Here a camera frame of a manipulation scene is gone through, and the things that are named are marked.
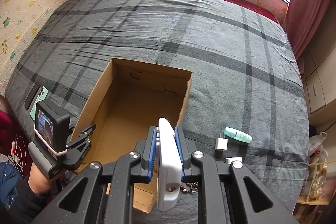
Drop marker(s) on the white air conditioner remote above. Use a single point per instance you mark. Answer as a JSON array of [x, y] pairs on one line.
[[169, 167]]

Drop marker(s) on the black action camera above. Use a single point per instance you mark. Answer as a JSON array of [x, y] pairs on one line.
[[52, 127]]

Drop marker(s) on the brass keychain with carabiner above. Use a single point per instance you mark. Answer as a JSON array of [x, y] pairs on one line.
[[189, 188]]

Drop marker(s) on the white charger plug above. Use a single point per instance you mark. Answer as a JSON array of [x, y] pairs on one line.
[[220, 147]]

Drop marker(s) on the wooden shelf with items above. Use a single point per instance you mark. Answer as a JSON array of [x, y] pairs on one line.
[[317, 192]]

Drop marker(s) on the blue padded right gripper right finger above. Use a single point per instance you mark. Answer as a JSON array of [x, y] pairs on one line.
[[183, 151]]

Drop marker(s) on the brown cardboard box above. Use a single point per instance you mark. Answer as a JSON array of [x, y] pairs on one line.
[[128, 98]]

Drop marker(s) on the mint green small bottle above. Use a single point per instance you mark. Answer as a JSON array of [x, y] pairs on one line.
[[237, 135]]

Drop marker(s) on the red curtain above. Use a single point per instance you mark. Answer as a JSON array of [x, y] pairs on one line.
[[301, 22]]

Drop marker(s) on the black phone on bed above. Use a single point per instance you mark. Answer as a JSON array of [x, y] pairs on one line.
[[31, 96]]

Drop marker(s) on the mint green smartphone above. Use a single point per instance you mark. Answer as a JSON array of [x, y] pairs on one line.
[[42, 94]]

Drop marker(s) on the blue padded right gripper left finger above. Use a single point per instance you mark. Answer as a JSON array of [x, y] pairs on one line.
[[148, 155]]

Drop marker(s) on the grey plaid bed sheet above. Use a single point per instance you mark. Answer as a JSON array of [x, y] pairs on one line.
[[244, 76]]

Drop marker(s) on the beige wardrobe cabinet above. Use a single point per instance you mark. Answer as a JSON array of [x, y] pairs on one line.
[[317, 67]]

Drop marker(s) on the small white charger cube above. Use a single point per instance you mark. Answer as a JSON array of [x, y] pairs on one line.
[[229, 160]]

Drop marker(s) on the person's left hand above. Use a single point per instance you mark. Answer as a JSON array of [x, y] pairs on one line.
[[38, 183]]

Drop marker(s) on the white plastic bag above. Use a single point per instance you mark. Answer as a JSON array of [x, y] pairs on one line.
[[315, 145]]

